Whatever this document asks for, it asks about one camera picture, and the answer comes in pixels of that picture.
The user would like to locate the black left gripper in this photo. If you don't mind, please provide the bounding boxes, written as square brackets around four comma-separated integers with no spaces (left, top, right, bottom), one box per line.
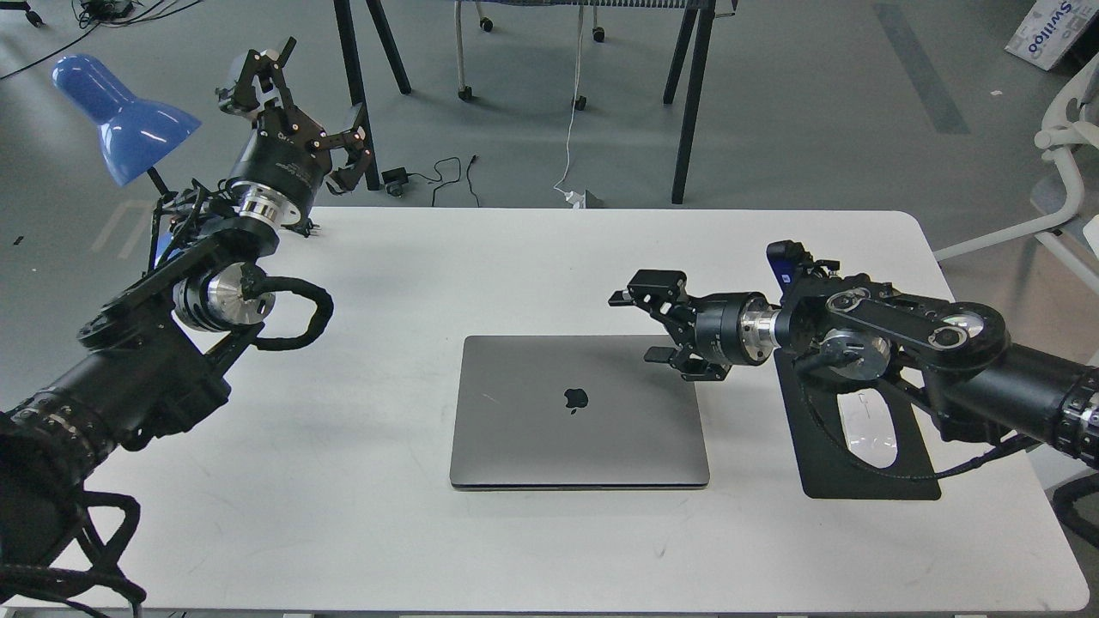
[217,36,373,227]

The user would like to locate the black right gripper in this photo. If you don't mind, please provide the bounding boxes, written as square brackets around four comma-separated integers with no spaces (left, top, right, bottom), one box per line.
[608,271,780,382]

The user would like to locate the grey laptop computer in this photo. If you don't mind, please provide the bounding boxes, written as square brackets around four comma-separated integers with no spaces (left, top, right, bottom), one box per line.
[449,334,711,490]

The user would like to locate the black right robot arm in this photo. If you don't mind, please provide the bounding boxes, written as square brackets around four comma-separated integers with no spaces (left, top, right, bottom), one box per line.
[608,241,1098,481]

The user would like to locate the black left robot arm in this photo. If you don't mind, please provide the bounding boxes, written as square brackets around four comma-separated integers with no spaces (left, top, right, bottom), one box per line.
[1,38,373,615]

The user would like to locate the blue desk lamp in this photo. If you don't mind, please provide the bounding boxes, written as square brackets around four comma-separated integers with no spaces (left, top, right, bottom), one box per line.
[52,54,203,198]

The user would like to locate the black mouse pad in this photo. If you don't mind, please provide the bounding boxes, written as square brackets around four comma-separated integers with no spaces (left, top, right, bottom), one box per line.
[774,351,942,501]

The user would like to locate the white computer mouse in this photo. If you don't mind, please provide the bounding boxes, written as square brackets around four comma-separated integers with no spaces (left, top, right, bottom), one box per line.
[837,390,898,470]

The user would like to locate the rolling cart with casters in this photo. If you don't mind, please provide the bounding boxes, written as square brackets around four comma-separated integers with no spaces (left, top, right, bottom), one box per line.
[453,0,607,112]

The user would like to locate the white office chair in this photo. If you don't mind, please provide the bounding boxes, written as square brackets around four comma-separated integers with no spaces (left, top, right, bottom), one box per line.
[934,58,1096,293]

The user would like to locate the cardboard box with blue print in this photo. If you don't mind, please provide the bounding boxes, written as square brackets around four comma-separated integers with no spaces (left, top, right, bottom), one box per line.
[1004,1,1098,71]

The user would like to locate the black power adapter with cable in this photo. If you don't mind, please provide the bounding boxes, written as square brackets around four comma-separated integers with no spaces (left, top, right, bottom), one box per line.
[380,154,482,208]

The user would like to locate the white charging cable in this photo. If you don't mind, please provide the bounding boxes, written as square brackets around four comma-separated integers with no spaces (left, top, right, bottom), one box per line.
[553,0,606,209]

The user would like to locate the black cable bundle on floor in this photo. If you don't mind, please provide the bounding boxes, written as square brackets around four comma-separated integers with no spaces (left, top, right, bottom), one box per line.
[0,0,207,82]

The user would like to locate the black table frame legs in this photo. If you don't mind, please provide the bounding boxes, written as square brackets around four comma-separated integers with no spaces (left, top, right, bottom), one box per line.
[331,1,719,206]

